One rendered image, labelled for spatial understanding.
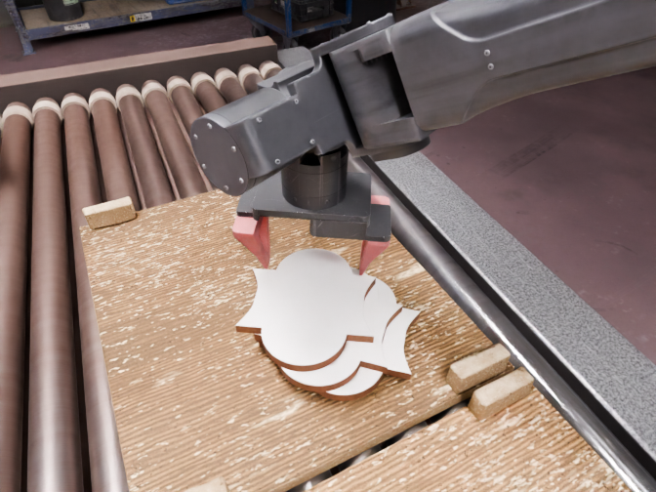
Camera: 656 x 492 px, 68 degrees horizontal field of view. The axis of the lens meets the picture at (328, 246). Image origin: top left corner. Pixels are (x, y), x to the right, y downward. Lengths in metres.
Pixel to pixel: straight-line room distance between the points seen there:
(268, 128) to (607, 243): 2.07
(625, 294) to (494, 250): 1.48
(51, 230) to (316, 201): 0.42
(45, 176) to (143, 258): 0.29
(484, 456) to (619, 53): 0.32
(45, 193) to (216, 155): 0.50
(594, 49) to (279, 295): 0.33
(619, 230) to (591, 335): 1.82
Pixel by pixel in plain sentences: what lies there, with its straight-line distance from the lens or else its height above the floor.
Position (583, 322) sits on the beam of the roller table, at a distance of 0.60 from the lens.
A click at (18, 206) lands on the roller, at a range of 0.81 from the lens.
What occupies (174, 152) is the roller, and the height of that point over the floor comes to 0.92.
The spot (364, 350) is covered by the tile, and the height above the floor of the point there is 0.97.
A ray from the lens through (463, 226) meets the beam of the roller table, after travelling 0.67.
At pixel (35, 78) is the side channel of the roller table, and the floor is 0.95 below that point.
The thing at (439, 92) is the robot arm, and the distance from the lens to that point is 0.29.
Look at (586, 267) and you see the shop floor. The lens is 2.14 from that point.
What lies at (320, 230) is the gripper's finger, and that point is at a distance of 0.42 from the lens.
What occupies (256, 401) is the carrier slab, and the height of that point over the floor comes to 0.94.
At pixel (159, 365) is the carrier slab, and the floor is 0.94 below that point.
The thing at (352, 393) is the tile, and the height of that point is 0.96.
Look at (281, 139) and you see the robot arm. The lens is 0.31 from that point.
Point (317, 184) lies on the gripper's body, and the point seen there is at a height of 1.10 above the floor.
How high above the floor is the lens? 1.33
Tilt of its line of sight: 42 degrees down
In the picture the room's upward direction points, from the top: straight up
